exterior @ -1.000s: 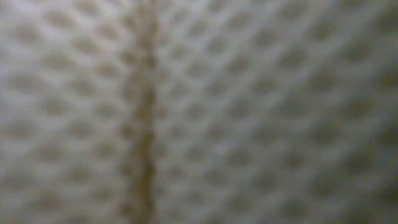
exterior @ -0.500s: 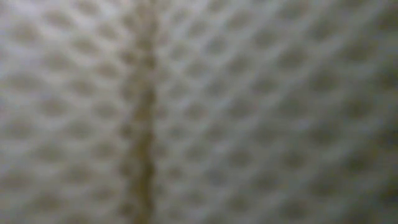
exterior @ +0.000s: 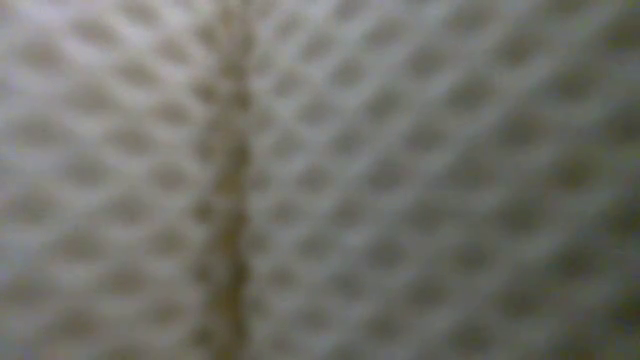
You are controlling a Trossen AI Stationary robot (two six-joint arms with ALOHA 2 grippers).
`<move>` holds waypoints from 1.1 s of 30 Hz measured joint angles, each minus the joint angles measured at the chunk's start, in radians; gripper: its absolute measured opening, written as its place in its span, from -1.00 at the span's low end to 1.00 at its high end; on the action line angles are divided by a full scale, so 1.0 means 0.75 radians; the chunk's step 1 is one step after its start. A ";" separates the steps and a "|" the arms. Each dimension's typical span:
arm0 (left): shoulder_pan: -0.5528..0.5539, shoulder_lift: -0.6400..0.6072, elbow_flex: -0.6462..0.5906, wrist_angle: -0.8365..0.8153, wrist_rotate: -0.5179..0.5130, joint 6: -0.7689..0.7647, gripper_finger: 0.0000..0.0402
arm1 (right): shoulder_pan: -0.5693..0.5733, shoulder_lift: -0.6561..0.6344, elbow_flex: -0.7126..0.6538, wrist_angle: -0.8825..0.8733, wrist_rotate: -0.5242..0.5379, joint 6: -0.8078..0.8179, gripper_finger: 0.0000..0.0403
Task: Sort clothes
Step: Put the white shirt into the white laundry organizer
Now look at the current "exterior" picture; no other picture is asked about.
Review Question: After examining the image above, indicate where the beige fabric storage bin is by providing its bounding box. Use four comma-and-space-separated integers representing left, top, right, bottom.
0, 0, 640, 360

